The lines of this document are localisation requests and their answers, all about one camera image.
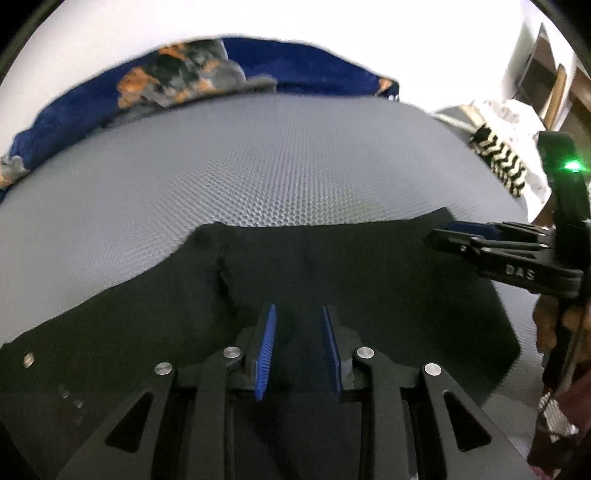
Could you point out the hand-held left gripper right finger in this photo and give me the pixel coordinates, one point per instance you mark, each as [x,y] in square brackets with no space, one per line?
[331,350]

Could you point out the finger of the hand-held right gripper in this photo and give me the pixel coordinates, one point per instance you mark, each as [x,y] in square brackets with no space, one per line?
[466,228]
[461,247]

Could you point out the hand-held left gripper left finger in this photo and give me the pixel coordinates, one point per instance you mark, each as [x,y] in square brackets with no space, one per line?
[265,350]

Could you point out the black pants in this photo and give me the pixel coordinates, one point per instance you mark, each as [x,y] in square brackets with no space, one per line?
[369,277]

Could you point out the person's right hand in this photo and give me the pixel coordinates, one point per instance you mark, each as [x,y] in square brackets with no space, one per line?
[547,323]

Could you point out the black cream striped knit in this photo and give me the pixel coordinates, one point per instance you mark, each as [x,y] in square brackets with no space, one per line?
[498,157]

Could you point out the wooden cabinet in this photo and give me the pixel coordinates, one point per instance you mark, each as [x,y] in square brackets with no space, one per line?
[579,92]

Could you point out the grey mesh mat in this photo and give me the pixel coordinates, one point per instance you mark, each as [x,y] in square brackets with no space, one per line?
[277,161]

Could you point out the person's dark patterned clothing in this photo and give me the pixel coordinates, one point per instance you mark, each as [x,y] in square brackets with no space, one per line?
[554,420]

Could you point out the blue floral blanket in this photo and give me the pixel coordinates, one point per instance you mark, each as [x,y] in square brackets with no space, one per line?
[300,64]

